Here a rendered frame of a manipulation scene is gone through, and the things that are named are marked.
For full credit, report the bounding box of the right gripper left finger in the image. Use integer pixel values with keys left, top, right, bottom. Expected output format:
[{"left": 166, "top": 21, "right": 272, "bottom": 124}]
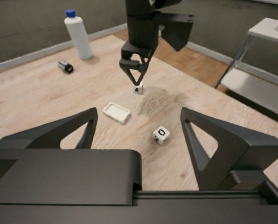
[{"left": 0, "top": 107, "right": 98, "bottom": 149}]

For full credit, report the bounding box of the white calendar cube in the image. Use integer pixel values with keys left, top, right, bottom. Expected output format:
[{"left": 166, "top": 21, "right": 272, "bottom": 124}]
[
  {"left": 152, "top": 126, "right": 170, "bottom": 145},
  {"left": 133, "top": 81, "right": 144, "bottom": 93}
]

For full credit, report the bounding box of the white bottle with blue cap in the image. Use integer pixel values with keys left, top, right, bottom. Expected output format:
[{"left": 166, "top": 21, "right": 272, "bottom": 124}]
[{"left": 65, "top": 10, "right": 93, "bottom": 60}]

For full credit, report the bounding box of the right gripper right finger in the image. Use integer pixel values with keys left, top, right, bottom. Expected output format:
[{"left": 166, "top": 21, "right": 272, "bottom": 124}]
[{"left": 180, "top": 107, "right": 278, "bottom": 190}]

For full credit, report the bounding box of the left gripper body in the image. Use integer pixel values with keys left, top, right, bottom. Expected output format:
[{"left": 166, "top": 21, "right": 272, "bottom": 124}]
[{"left": 119, "top": 12, "right": 159, "bottom": 68}]

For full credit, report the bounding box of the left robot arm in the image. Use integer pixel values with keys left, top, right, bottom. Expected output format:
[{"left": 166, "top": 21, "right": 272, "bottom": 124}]
[{"left": 125, "top": 0, "right": 194, "bottom": 51}]

